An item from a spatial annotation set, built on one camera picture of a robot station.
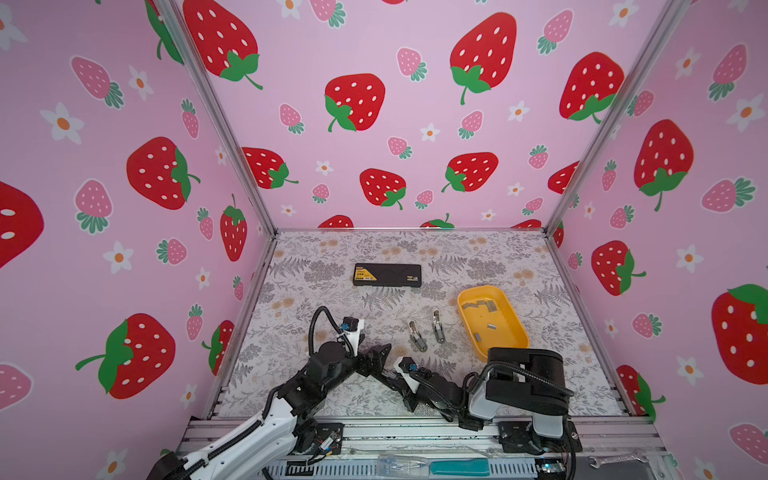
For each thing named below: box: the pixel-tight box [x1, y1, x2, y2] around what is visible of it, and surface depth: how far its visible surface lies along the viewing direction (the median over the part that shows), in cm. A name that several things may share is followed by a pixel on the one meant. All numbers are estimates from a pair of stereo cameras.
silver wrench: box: [588, 448, 649, 469], surface depth 73 cm
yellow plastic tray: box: [457, 285, 530, 363], surface depth 97 cm
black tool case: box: [353, 263, 422, 288], surface depth 106 cm
